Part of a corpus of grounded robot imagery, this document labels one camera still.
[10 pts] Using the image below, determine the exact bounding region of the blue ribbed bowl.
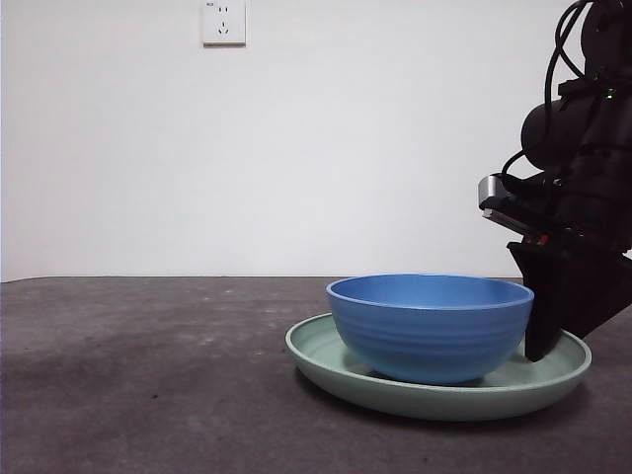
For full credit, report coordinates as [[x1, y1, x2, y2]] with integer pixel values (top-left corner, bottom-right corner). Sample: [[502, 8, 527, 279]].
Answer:
[[325, 274, 535, 386]]

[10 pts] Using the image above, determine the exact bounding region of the green round plate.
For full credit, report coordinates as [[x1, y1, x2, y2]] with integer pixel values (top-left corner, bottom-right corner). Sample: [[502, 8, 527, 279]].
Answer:
[[284, 311, 593, 422]]

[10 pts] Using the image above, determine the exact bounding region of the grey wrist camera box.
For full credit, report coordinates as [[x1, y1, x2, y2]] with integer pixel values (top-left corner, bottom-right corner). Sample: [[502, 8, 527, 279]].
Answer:
[[477, 173, 557, 234]]

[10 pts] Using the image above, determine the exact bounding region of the black camera cable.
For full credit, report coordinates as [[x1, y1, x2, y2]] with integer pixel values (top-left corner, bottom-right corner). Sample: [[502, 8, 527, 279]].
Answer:
[[501, 150, 533, 183]]

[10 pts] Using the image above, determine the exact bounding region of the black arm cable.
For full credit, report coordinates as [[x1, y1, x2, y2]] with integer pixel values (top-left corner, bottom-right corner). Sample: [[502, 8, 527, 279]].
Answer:
[[544, 0, 601, 118]]

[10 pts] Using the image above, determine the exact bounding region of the white wall socket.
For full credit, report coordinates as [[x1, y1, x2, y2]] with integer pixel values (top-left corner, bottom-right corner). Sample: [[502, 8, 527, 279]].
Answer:
[[202, 0, 247, 48]]

